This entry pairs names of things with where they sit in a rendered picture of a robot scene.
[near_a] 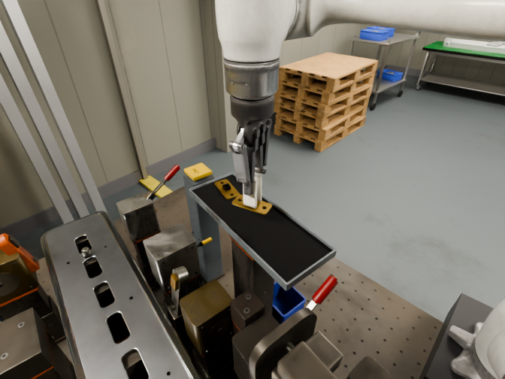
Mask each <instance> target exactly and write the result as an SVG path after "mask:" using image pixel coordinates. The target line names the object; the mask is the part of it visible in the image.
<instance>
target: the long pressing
mask: <svg viewBox="0 0 505 379"><path fill-rule="evenodd" d="M83 236H86V237H87V239H88V241H89V244H90V246H91V248H92V249H91V250H90V251H91V252H92V255H91V256H90V257H89V258H87V259H85V258H84V257H83V254H82V253H80V252H79V250H78V248H77V244H76V242H75V241H76V240H77V239H78V238H81V237H83ZM41 246H42V249H43V252H44V257H45V260H46V264H47V268H48V272H49V275H50V280H51V283H52V286H53V291H54V294H55V297H56V303H57V306H58V309H59V314H60V317H61V320H62V325H63V329H64V332H65V337H66V340H67V343H68V348H69V351H70V354H71V359H72V362H73V366H74V371H75V374H76V377H77V379H129V376H128V374H127V371H126V369H125V366H124V364H123V361H122V359H123V357H124V356H125V355H126V354H128V353H130V352H132V351H133V350H136V351H137V352H138V354H139V356H140V358H141V361H142V363H143V364H144V368H145V369H146V371H147V374H148V379H203V377H202V376H201V374H200V372H199V371H198V369H197V368H196V366H195V363H194V362H193V361H192V358H191V357H190V355H189V354H188V352H187V350H186V348H185V347H184V345H183V343H182V341H181V340H180V338H179V336H178V334H177V333H176V331H175V329H174V327H173V326H172V324H171V322H170V320H169V319H168V317H167V315H166V314H165V312H164V310H163V309H162V306H161V305H160V304H159V301H158V300H157V298H156V296H155V295H154V293H153V291H152V290H151V288H150V286H149V284H148V283H147V281H146V279H145V277H144V276H143V274H142V272H141V270H140V269H139V267H138V265H137V263H136V262H135V260H134V258H133V256H132V255H131V253H130V252H129V249H128V248H127V246H126V245H125V242H124V241H123V239H122V238H121V236H120V234H119V233H118V231H117V229H116V227H115V225H114V224H113V222H112V220H111V218H110V217H109V215H108V213H107V212H105V211H98V212H95V213H93V214H90V215H87V216H85V217H81V218H79V219H77V220H73V221H71V222H69V223H66V224H63V225H61V226H57V227H55V228H53V229H50V230H49V231H47V232H46V233H44V234H43V236H42V237H41ZM105 246H107V247H105ZM91 258H96V259H97V261H98V264H99V266H100V268H101V271H102V273H101V274H100V275H98V276H96V277H94V278H90V277H89V275H88V272H87V270H86V267H85V265H84V262H85V261H87V260H88V259H91ZM68 262H69V264H67V263H68ZM103 283H107V285H108V286H109V288H110V291H111V293H112V295H113V298H114V302H113V303H112V304H111V305H108V306H107V307H105V308H102V307H101V305H100V303H99V300H98V297H97V295H96V293H95V288H96V287H97V286H99V285H101V284H103ZM130 297H133V299H132V300H130V299H129V298H130ZM115 314H121V315H122V318H123V320H124V322H125V325H126V327H127V329H128V331H129V337H128V338H127V339H126V340H124V341H122V342H120V343H118V344H117V343H115V341H114V339H113V336H112V333H111V331H110V328H109V325H108V324H107V320H108V319H109V318H110V317H112V316H113V315H115ZM168 372H170V373H171V374H170V375H167V373H168Z"/></svg>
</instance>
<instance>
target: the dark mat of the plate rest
mask: <svg viewBox="0 0 505 379"><path fill-rule="evenodd" d="M225 179H227V180H228V181H229V182H230V183H231V185H232V186H233V187H234V188H235V189H236V190H237V191H238V192H239V193H240V195H243V184H242V183H239V182H237V179H236V177H235V176H234V175H233V174H232V175H229V176H228V177H224V178H222V179H220V180H225ZM220 180H217V181H220ZM217 181H215V182H217ZM215 182H212V183H209V184H208V185H205V186H202V187H200V188H197V189H194V190H193V192H194V193H195V194H196V195H197V196H198V197H199V198H200V199H201V200H202V201H203V202H204V203H205V204H206V205H207V206H208V207H209V208H210V209H211V210H212V211H213V212H214V213H215V214H216V215H218V216H219V217H220V218H221V219H222V220H223V221H224V222H225V223H226V224H227V225H228V226H229V227H230V228H231V229H232V230H233V231H234V232H235V233H236V234H237V235H238V236H239V237H240V238H242V239H243V240H244V241H245V242H246V243H247V244H248V245H249V246H250V247H251V248H252V249H253V250H254V251H255V252H256V253H257V254H258V255H259V256H260V257H261V258H262V259H263V260H264V261H265V262H266V263H267V264H268V265H269V266H270V267H271V268H272V269H273V270H274V271H275V272H276V273H277V274H278V275H279V276H280V277H281V278H282V279H283V280H284V281H285V282H289V281H290V280H291V279H293V278H294V277H296V276H297V275H299V274H300V273H301V272H303V271H304V270H306V269H307V268H309V267H310V266H311V265H313V264H314V263H316V262H318V261H319V260H320V259H321V258H323V257H324V256H326V255H327V254H329V253H330V252H331V251H332V249H330V248H329V247H328V246H326V245H325V244H323V243H322V242H321V241H320V240H319V239H317V238H316V237H314V236H313V235H311V234H310V233H309V232H308V231H307V230H305V229H304V228H303V227H301V226H300V225H298V224H297V223H296V222H295V221H294V220H292V219H291V218H289V217H288V216H286V215H285V214H284V213H283V212H282V211H280V210H279V209H277V208H276V207H275V206H273V205H272V208H271V209H270V210H269V212H268V213H267V214H266V215H263V214H259V213H256V212H254V211H250V210H247V209H245V208H241V207H238V206H236V205H233V204H232V202H233V201H234V200H235V198H233V199H229V200H227V199H226V198H225V197H224V195H223V194H222V193H221V192H220V191H219V190H218V188H217V187H216V186H215V184H214V183H215Z"/></svg>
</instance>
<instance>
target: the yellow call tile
mask: <svg viewBox="0 0 505 379"><path fill-rule="evenodd" d="M184 172H185V173H186V174H187V175H188V176H189V177H190V178H192V179H193V180H194V181H195V180H199V179H201V178H203V177H206V176H209V175H211V174H212V171H211V170H210V169H209V168H208V167H207V166H205V165H204V164H203V163H199V164H197V165H194V166H191V167H188V168H185V169H184Z"/></svg>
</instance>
